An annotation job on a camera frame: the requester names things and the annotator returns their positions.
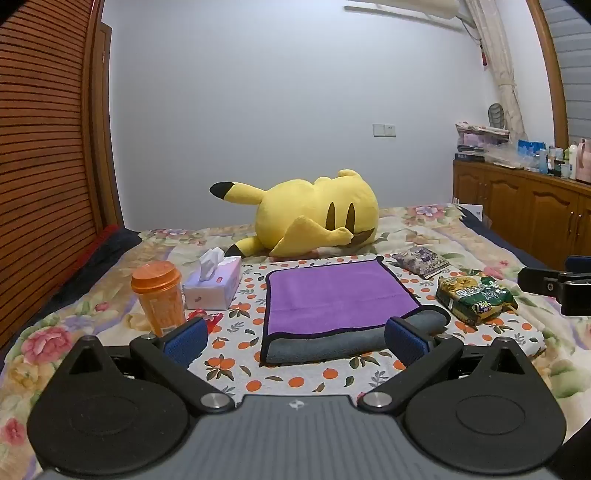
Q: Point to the white air conditioner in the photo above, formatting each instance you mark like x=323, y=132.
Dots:
x=406, y=5

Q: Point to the orange fruit print cloth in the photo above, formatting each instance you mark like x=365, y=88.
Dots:
x=295, y=374

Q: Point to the yellow plush toy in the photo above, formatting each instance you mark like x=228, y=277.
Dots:
x=300, y=207

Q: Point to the red candy wrapper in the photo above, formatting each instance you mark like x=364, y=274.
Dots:
x=213, y=319

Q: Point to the cream curtain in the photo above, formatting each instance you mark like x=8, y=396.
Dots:
x=501, y=69

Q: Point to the grey fan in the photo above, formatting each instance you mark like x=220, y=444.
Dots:
x=497, y=115

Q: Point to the stack of papers and bags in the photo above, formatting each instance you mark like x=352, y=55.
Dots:
x=480, y=138

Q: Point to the green yellow snack packet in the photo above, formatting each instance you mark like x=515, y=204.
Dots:
x=475, y=297

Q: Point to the purple snack packet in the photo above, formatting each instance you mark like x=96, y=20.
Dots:
x=422, y=261

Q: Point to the white cardboard box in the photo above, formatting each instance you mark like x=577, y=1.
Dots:
x=473, y=211

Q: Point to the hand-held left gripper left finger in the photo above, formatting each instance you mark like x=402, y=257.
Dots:
x=187, y=342

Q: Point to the row of toiletry bottles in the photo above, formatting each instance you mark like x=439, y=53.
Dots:
x=554, y=161

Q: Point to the wooden window frame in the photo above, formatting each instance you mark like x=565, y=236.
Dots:
x=551, y=69

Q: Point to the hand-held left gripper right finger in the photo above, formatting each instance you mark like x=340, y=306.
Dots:
x=406, y=341

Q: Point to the grey window blind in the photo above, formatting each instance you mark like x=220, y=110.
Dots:
x=577, y=69

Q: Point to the red cloth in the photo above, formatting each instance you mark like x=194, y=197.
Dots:
x=104, y=233

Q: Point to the slatted wooden wardrobe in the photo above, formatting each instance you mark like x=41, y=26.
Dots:
x=46, y=138

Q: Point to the red hanging ornament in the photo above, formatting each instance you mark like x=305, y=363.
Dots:
x=484, y=55

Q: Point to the floral blanket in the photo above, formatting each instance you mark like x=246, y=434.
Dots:
x=69, y=318

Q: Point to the pink white tissue box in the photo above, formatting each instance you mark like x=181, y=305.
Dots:
x=217, y=286

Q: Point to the purple and grey towel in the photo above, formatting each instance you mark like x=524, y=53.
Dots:
x=341, y=295

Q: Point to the white wall switch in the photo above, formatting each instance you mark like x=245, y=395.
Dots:
x=384, y=130

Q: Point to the orange lidded cup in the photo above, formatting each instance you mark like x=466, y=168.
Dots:
x=159, y=300

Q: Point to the wooden cabinet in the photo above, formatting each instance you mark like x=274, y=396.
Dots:
x=521, y=203

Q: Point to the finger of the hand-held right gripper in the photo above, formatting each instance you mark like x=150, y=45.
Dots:
x=538, y=280
x=579, y=265

